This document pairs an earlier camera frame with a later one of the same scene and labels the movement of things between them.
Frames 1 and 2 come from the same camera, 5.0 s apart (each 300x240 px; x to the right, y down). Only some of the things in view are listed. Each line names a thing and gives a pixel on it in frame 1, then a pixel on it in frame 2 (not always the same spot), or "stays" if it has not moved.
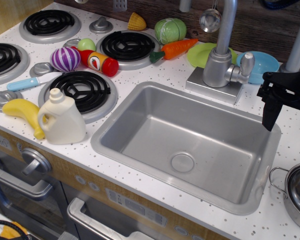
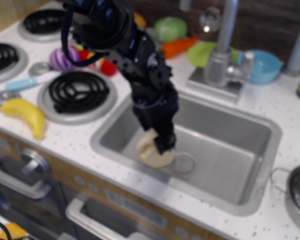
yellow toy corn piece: (136, 22) stays
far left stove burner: (9, 64) stays
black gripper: (291, 89) → (155, 100)
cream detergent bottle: (62, 120) → (149, 152)
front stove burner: (95, 92) stays
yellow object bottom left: (9, 232) stays
